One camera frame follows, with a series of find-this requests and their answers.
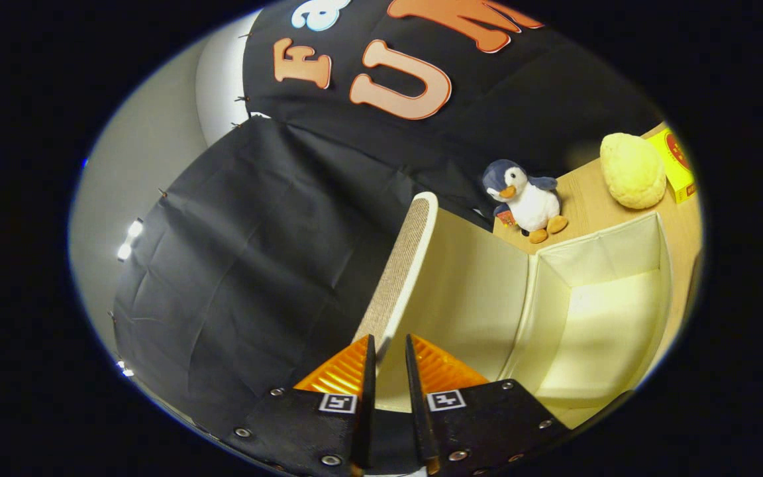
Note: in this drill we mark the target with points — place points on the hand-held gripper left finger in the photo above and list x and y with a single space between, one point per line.
295 430

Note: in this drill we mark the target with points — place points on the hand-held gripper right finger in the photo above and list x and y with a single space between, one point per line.
487 424

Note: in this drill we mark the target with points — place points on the beige fabric storage box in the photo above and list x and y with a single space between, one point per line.
474 298

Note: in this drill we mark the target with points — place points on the black backdrop cloth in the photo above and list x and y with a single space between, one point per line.
255 265

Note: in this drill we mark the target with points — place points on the small red tag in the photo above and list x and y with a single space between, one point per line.
505 216

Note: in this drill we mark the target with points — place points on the penguin plush toy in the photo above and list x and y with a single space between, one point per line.
530 202

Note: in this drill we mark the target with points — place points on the yellow round plush cushion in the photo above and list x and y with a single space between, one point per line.
633 171

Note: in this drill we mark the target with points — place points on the yellow book with red circle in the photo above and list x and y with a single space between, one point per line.
678 165

